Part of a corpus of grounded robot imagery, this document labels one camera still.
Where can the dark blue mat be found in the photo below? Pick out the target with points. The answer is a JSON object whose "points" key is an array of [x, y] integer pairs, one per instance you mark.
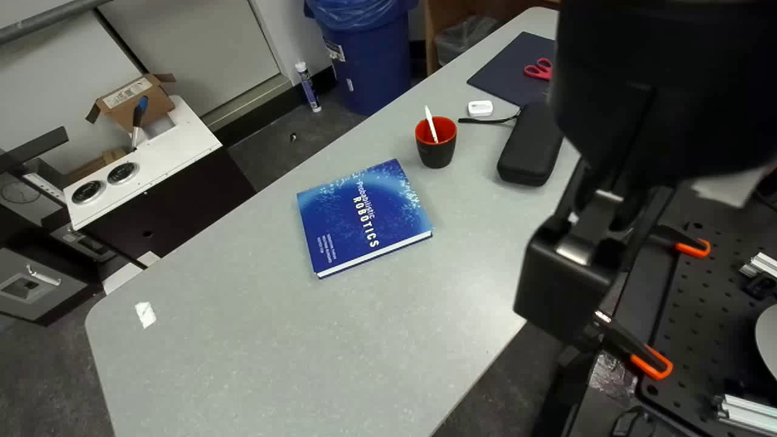
{"points": [[508, 75]]}

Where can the black mounting block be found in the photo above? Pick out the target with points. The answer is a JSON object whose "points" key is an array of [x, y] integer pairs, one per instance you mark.
{"points": [[559, 282]]}

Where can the black equipment stand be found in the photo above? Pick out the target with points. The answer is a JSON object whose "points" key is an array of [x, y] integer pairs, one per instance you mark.
{"points": [[38, 235]]}

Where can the white pen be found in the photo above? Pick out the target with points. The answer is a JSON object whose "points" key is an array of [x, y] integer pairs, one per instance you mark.
{"points": [[432, 122]]}

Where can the small white tin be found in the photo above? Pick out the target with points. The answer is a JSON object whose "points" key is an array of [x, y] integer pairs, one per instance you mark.
{"points": [[480, 107]]}

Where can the blue trash bin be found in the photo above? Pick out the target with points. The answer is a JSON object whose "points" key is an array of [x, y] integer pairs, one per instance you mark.
{"points": [[366, 52]]}

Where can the aluminium extrusion bar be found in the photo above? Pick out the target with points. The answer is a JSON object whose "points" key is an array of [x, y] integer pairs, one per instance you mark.
{"points": [[762, 268], [748, 413]]}

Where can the white shelf with holes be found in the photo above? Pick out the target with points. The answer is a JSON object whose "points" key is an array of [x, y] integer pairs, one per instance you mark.
{"points": [[150, 166]]}

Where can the open cardboard box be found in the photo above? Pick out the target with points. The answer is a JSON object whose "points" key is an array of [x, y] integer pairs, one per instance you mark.
{"points": [[131, 101]]}

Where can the blue hardcover book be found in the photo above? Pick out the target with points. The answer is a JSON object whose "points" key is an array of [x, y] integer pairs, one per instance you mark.
{"points": [[366, 214]]}

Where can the black perforated breadboard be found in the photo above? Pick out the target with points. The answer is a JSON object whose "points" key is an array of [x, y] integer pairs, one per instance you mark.
{"points": [[707, 325]]}

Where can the small white tape piece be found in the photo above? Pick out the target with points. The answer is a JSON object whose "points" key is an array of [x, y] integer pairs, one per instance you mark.
{"points": [[146, 315]]}

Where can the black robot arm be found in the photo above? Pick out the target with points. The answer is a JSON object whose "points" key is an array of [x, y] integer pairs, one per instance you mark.
{"points": [[665, 75]]}

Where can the black zippered case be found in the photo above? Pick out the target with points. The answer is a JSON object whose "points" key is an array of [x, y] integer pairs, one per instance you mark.
{"points": [[531, 147]]}

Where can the white paper sheet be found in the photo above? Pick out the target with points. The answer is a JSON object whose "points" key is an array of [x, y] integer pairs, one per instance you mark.
{"points": [[738, 186]]}

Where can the clear plastic bottle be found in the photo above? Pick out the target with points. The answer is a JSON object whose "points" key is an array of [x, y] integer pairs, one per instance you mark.
{"points": [[307, 89]]}

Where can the red and black mug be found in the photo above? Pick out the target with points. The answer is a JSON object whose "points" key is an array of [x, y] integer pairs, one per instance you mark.
{"points": [[436, 149]]}

